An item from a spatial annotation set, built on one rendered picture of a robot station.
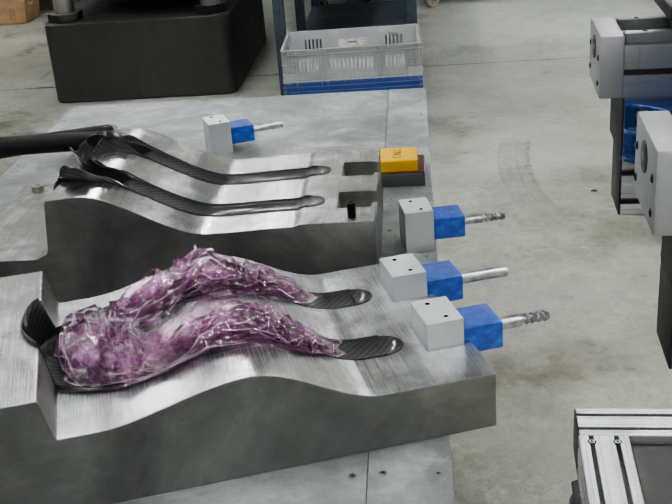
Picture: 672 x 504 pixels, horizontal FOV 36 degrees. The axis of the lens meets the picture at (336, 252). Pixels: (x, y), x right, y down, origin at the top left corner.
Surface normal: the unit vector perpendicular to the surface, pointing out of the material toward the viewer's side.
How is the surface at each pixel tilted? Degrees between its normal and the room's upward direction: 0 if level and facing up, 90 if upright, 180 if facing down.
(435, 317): 0
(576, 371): 0
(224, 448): 90
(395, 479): 0
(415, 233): 90
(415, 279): 90
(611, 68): 90
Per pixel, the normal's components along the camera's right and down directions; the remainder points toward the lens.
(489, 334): 0.24, 0.38
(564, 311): -0.07, -0.91
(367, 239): -0.06, 0.41
